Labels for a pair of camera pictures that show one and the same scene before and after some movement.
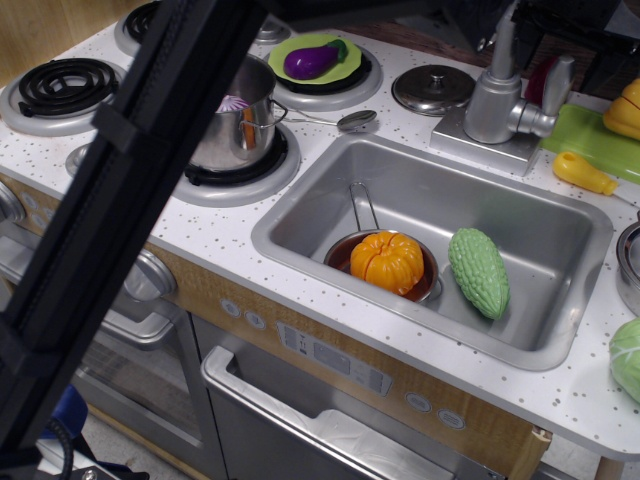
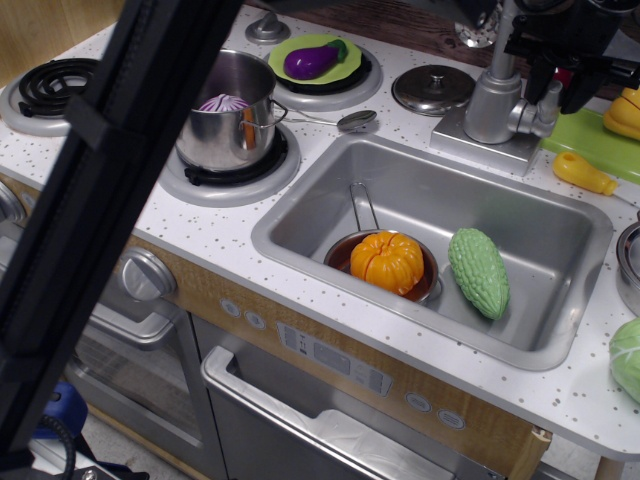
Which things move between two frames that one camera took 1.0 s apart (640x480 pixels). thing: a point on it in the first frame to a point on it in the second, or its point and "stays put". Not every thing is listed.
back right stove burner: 341,94 stays put
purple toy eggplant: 310,62 stays put
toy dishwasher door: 277,418 stays put
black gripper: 612,68 to 578,32
